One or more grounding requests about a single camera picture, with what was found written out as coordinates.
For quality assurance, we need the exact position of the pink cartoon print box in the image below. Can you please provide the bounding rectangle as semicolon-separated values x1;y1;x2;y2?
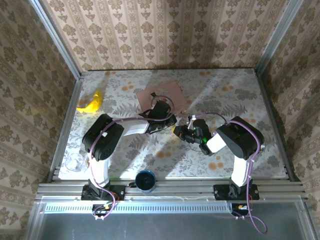
136;80;188;117

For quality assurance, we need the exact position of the blue mug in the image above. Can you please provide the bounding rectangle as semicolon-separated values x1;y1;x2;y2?
128;169;157;194

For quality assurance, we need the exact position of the yellow plush banana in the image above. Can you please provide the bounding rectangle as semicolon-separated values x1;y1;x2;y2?
76;89;104;114

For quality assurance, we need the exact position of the black connector block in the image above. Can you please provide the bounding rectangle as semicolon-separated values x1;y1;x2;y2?
231;202;251;217
91;203;113;221

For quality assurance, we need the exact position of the clear glass bowl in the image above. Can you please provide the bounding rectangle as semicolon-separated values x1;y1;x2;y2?
65;152;90;173

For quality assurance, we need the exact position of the grey metal panel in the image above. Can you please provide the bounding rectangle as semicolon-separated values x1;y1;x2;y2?
24;199;320;240

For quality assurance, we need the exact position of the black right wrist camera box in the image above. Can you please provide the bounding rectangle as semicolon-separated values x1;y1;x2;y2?
192;119;213;137

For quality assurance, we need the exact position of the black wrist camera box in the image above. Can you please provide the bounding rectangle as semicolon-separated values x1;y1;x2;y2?
192;119;213;137
138;99;173;120

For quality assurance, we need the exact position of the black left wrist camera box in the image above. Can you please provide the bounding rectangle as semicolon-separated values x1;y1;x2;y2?
138;99;173;120

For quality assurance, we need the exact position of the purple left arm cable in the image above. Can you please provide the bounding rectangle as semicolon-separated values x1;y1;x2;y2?
88;94;176;221

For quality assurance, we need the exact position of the aluminium front rail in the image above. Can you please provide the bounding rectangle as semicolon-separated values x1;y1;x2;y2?
34;178;310;202

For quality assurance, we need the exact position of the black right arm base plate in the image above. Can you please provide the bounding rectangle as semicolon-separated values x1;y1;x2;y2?
213;184;260;201

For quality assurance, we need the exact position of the aluminium side rail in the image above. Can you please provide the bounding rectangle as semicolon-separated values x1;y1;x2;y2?
46;77;85;183
254;69;301;182

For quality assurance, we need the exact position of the slotted metal cable duct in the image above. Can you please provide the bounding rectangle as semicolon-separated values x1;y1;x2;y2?
43;202;235;214

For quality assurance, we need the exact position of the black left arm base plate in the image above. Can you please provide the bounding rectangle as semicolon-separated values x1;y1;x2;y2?
81;184;126;201

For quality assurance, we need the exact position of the aluminium frame post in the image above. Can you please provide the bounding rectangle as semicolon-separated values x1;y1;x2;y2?
254;0;305;76
28;0;82;80

